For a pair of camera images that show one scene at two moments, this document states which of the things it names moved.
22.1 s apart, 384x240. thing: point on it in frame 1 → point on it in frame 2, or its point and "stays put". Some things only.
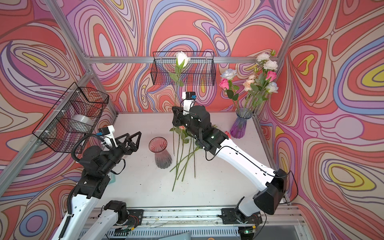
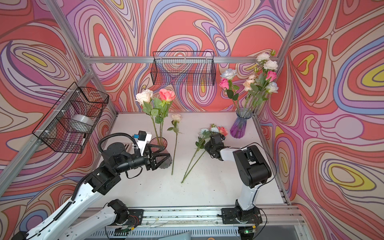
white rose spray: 268,64 stays put
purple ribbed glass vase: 238,128 stays put
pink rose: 272,74 stays put
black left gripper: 126,151 → 149,164
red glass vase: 158,145 stays put
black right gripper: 178,113 → 207,147
